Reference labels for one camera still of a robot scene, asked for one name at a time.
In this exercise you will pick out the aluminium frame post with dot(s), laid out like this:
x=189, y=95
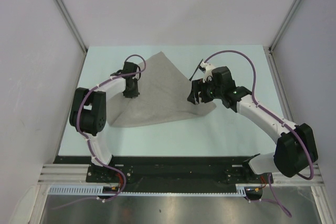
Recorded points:
x=285, y=24
x=60, y=4

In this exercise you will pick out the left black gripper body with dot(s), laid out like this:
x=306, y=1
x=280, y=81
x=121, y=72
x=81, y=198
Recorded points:
x=133, y=92

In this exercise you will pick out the right aluminium frame post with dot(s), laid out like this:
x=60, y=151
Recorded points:
x=285, y=24

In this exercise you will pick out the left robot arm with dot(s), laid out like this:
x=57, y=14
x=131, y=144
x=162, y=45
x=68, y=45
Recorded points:
x=89, y=108

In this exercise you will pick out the right side aluminium rail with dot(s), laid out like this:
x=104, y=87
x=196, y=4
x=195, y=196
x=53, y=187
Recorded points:
x=278, y=85

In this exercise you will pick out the light blue cable duct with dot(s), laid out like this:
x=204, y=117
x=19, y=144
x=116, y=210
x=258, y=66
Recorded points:
x=76, y=190

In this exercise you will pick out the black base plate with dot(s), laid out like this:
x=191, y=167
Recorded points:
x=172, y=174

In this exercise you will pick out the grey cloth napkin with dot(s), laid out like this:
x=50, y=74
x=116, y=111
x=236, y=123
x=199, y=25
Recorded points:
x=163, y=98

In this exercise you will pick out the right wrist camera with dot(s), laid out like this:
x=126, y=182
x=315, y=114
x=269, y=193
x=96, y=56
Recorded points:
x=206, y=68

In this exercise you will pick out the front aluminium rail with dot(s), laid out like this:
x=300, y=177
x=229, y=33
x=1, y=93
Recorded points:
x=62, y=174

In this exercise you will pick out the left aluminium frame post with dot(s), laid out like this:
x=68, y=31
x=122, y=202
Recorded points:
x=60, y=4

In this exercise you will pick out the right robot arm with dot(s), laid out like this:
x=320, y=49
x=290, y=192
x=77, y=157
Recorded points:
x=295, y=144

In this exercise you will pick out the aluminium rail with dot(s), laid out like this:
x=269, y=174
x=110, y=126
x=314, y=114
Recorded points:
x=62, y=174
x=278, y=85

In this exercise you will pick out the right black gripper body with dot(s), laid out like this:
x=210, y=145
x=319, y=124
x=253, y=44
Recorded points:
x=209, y=91

